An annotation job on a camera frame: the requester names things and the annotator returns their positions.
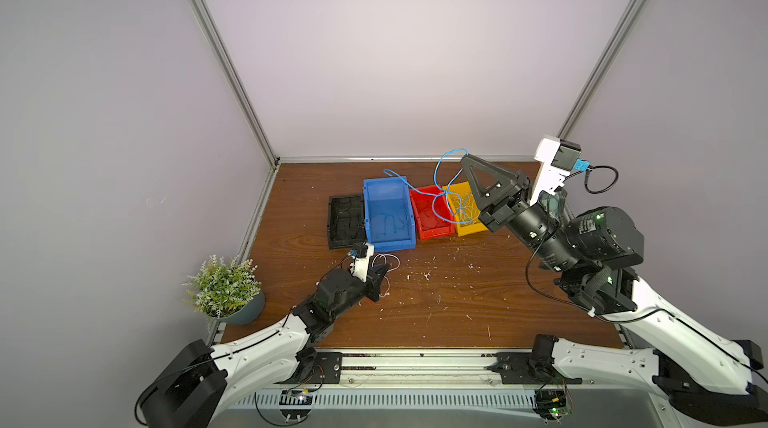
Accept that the coloured cable bundle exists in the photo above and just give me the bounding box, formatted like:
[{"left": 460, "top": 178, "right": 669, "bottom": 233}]
[{"left": 370, "top": 252, "right": 402, "bottom": 298}]

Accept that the white cable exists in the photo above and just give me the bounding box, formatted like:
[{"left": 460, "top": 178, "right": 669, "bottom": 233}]
[{"left": 451, "top": 195, "right": 478, "bottom": 226}]

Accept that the blue cable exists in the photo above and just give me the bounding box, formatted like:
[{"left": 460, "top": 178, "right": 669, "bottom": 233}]
[
  {"left": 383, "top": 147, "right": 475, "bottom": 227},
  {"left": 370, "top": 211, "right": 409, "bottom": 237}
]

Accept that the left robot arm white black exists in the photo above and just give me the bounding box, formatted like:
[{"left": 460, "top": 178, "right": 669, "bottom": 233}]
[{"left": 134, "top": 263, "right": 390, "bottom": 427}]

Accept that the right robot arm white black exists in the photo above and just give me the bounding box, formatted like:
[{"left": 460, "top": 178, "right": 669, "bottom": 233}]
[{"left": 461, "top": 154, "right": 767, "bottom": 427}]

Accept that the yellow plastic bin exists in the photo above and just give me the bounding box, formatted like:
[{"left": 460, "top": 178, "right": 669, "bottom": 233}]
[{"left": 444, "top": 182, "right": 488, "bottom": 237}]

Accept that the blue plastic bin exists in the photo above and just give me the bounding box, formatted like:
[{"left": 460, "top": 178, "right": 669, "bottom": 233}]
[{"left": 363, "top": 177, "right": 417, "bottom": 253}]

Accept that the red plastic bin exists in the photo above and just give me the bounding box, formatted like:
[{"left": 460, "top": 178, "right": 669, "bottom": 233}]
[{"left": 410, "top": 185, "right": 455, "bottom": 241}]

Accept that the black plastic bin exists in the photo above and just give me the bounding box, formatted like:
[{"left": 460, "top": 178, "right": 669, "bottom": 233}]
[{"left": 326, "top": 194, "right": 367, "bottom": 250}]

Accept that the small green potted plant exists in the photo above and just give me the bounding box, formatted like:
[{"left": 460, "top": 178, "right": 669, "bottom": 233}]
[{"left": 184, "top": 255, "right": 266, "bottom": 325}]

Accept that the left controller board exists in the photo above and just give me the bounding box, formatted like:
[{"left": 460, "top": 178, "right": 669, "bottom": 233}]
[{"left": 278, "top": 389, "right": 314, "bottom": 426}]

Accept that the controller board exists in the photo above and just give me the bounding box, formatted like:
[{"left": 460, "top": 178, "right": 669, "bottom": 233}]
[
  {"left": 533, "top": 389, "right": 572, "bottom": 423},
  {"left": 278, "top": 389, "right": 314, "bottom": 426}
]

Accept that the right controller board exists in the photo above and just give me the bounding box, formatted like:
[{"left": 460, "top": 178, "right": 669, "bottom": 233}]
[{"left": 533, "top": 389, "right": 572, "bottom": 423}]

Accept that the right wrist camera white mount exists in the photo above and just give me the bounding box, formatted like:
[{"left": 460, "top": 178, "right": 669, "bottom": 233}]
[{"left": 528, "top": 135, "right": 590, "bottom": 205}]

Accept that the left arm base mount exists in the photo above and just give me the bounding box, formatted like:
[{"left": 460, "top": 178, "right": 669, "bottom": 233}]
[{"left": 283, "top": 347, "right": 343, "bottom": 385}]

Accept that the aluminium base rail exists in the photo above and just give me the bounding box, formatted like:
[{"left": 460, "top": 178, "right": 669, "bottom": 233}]
[{"left": 226, "top": 339, "right": 658, "bottom": 411}]

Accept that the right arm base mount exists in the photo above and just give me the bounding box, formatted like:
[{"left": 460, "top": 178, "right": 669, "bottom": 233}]
[{"left": 487, "top": 334, "right": 583, "bottom": 385}]

